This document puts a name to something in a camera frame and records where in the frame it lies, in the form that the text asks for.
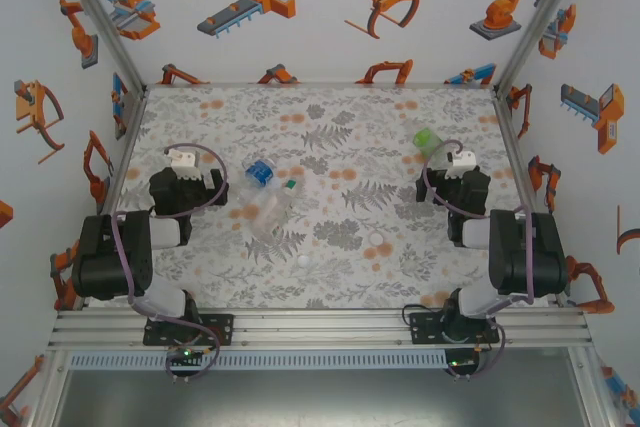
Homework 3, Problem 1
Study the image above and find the clear bottle blue label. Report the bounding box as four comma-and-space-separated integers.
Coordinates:
238, 155, 279, 206

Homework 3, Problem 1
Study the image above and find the clear bottle white green label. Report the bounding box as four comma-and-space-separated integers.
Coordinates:
247, 176, 304, 243

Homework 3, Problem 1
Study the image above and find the floral patterned table mat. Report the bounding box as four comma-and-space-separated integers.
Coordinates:
107, 85, 551, 311

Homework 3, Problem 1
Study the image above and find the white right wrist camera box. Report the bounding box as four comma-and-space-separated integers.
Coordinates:
446, 148, 477, 181

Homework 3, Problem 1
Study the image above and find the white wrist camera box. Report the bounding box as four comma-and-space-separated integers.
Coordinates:
446, 148, 477, 181
168, 145, 200, 182

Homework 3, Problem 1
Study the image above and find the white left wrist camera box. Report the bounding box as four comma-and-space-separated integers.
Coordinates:
168, 145, 200, 182

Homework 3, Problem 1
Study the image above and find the aluminium table side rail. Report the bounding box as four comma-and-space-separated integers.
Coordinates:
491, 88, 561, 306
97, 86, 150, 218

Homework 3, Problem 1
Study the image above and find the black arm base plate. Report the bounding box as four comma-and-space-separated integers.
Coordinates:
143, 313, 235, 347
408, 311, 503, 347

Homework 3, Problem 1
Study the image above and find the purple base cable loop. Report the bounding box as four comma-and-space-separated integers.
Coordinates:
445, 326, 503, 382
164, 326, 222, 384

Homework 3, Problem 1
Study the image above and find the aluminium frame post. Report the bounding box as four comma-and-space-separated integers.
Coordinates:
49, 0, 149, 93
492, 0, 591, 93

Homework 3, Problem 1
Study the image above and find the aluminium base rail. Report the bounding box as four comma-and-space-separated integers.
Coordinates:
47, 307, 594, 351

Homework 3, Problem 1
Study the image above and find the perforated grey cable duct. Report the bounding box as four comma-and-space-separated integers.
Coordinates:
67, 350, 447, 371

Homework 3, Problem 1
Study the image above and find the aluminium lower frame rail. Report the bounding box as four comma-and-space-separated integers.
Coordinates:
27, 349, 71, 427
567, 346, 619, 427

